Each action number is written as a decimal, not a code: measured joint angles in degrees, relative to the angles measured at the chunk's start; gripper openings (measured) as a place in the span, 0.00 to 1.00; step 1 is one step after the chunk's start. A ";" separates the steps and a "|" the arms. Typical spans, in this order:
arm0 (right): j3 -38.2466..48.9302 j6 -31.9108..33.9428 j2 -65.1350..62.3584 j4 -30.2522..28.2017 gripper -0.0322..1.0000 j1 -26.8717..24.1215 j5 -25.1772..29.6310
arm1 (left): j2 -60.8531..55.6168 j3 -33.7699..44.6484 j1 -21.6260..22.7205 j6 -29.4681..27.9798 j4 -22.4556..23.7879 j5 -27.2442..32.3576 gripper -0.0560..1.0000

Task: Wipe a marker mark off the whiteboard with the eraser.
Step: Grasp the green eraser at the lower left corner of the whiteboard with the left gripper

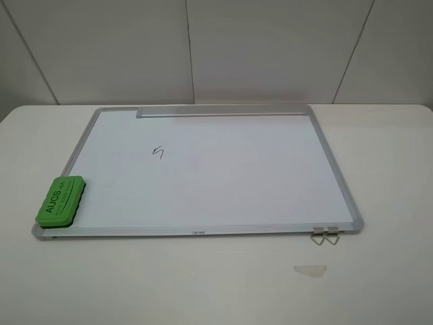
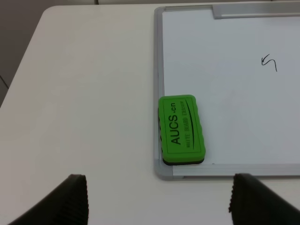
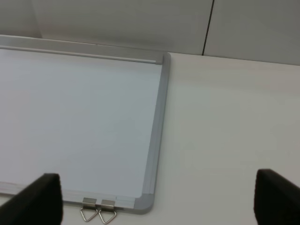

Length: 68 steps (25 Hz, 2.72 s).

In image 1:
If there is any green whiteboard eraser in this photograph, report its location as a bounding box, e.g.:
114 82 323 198
35 176 86 229

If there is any aluminium framed whiteboard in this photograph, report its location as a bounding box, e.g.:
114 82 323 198
32 104 364 240

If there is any left metal hanging clip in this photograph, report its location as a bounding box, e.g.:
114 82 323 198
310 227 326 246

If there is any metal hanging clip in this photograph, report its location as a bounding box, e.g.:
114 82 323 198
324 227 340 246
310 227 326 246

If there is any right metal hanging clip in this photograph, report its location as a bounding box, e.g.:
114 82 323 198
324 227 340 246

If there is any clear tape piece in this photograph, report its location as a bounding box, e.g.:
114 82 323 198
294 265 327 278

